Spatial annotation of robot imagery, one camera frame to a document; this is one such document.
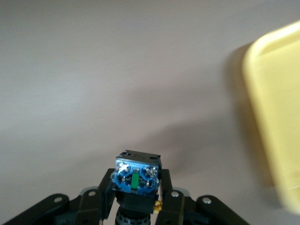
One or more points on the yellow plastic tray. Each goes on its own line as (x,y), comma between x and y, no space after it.
(276,93)

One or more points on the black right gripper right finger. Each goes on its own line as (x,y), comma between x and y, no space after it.
(178,208)

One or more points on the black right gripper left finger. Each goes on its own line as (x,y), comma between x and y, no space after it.
(93,206)

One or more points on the yellow push button blue base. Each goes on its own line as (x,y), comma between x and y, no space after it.
(133,168)

